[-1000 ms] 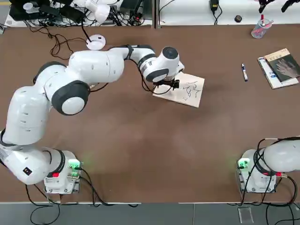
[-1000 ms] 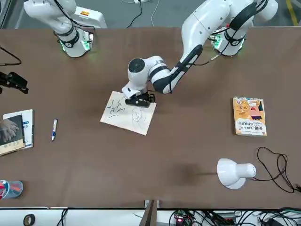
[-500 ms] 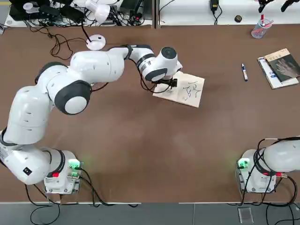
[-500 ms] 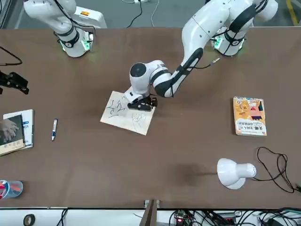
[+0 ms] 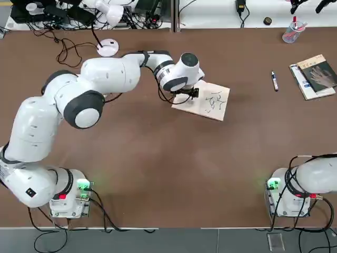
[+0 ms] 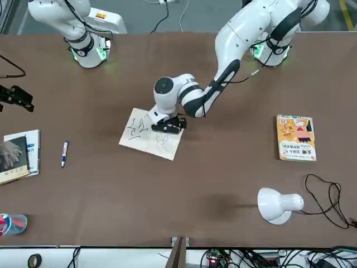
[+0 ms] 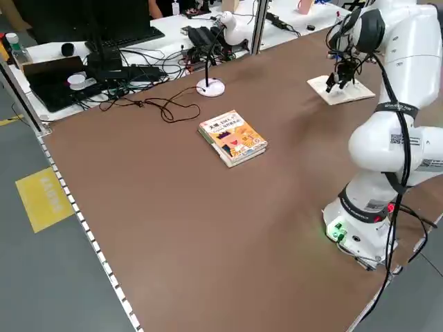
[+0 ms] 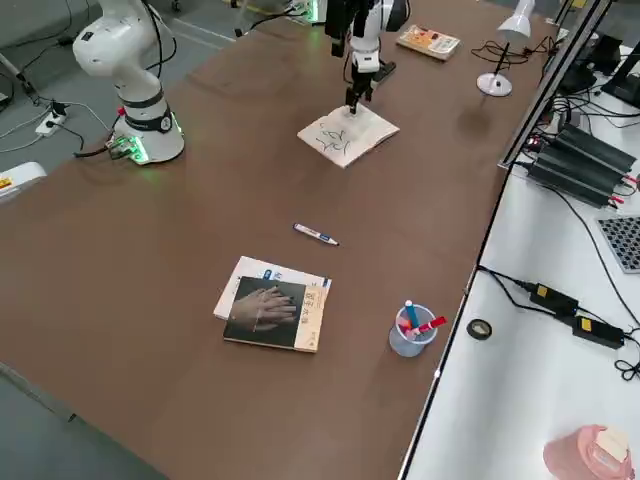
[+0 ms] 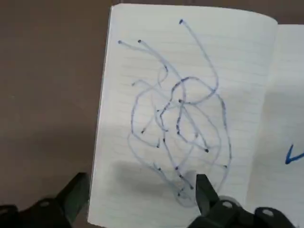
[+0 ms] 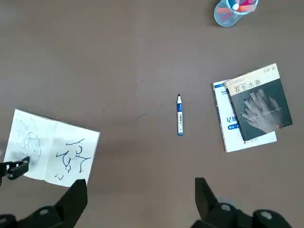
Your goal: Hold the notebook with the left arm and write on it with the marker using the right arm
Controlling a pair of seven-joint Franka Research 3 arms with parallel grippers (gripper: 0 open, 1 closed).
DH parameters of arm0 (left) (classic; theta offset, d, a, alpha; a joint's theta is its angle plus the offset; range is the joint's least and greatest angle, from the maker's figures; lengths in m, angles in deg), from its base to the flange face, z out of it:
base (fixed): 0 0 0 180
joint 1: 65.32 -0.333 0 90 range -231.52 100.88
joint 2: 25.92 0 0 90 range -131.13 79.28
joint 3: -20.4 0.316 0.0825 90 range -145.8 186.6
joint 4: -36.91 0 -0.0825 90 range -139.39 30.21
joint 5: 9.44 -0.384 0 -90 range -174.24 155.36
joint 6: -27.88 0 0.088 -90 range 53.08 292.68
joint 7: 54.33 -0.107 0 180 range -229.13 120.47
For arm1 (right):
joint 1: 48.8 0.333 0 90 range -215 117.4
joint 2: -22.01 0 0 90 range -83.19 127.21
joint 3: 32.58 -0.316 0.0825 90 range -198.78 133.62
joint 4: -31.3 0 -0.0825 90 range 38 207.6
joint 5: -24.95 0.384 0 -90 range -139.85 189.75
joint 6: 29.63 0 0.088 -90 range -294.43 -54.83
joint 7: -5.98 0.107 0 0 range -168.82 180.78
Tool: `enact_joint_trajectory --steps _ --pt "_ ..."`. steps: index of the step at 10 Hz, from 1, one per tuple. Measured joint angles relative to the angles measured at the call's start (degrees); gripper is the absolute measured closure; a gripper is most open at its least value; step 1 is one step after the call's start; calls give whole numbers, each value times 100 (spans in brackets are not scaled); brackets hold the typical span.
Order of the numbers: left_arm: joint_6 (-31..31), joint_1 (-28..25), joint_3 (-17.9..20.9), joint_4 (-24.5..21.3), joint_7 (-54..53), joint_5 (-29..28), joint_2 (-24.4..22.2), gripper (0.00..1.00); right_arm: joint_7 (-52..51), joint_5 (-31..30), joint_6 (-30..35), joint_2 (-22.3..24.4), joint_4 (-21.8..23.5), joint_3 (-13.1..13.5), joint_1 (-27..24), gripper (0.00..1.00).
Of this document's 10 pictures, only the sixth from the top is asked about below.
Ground white desk lamp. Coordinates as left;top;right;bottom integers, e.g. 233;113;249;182
257;187;305;226

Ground circuit board with red light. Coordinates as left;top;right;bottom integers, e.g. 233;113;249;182
205;249;224;265

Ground dark book with hands cover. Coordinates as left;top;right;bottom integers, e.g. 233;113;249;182
0;136;31;185

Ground black floor cable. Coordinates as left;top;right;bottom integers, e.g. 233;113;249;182
149;2;170;34

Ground blue white marker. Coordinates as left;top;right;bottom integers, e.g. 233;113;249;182
60;141;70;168

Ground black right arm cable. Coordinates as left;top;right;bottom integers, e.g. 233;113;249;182
0;0;115;78

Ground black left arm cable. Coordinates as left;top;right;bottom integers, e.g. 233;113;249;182
202;60;262;118

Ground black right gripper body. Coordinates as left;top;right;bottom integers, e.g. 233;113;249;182
0;85;13;105

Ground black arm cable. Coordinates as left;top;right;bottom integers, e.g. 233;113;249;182
202;60;262;118
0;0;115;78

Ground black finned power supply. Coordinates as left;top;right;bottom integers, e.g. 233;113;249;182
252;251;282;267

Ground white controller box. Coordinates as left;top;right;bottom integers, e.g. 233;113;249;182
88;7;128;35

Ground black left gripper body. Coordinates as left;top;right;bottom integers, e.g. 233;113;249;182
156;116;187;131

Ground white floor cable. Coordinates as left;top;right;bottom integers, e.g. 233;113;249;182
178;0;190;33

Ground orange yellow book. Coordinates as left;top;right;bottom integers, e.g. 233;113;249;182
276;113;317;162

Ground clear plastic pen cup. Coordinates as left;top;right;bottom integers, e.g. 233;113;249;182
0;213;28;237

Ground black tape roll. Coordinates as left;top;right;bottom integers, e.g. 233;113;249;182
28;253;43;267

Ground aluminium divider post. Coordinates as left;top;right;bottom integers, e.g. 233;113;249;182
168;236;191;268

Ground black lamp cable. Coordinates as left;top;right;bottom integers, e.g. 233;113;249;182
295;174;357;230

